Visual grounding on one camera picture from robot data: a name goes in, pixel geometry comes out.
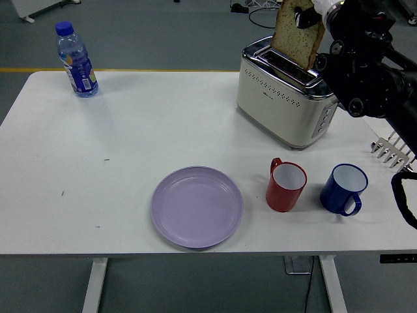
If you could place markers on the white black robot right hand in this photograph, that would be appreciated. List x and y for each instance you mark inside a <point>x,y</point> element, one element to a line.
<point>321,6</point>

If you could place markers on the brown bread slice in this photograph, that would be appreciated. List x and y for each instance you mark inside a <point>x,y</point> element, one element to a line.
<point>293,42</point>

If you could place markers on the cream and chrome toaster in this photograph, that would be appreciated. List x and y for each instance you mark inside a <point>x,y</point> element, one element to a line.
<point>280,107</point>

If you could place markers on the purple round plate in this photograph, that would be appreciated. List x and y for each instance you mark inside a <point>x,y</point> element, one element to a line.
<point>197,208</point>

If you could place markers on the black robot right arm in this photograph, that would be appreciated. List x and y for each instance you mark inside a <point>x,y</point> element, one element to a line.
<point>365,65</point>

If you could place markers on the black floor power box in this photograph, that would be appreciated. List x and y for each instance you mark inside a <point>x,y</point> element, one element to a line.
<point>239,8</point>

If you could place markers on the white equipment base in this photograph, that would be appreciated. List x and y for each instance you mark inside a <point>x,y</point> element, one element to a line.
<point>413,20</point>

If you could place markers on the silver metal toast rack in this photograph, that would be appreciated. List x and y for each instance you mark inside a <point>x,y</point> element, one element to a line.
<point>391,155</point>

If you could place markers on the blue mug white inside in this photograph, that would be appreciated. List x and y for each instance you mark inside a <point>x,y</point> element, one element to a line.
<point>335,199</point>

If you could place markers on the red mug white inside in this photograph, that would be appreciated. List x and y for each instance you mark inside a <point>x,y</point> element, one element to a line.
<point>280,199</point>

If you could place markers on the clear water bottle blue cap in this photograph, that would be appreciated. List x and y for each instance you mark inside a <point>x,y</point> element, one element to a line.
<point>78,65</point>

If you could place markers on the black table control panel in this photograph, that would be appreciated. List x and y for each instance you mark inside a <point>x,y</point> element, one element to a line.
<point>397,258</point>

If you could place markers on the white table leg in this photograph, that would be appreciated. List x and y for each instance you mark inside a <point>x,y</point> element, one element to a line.
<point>94,287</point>
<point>334,287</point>

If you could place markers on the white floor heater panel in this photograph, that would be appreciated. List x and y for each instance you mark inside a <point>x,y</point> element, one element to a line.
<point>36,6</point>

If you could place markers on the grey metal table bracket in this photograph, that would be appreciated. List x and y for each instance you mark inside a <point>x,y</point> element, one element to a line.
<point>296,265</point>

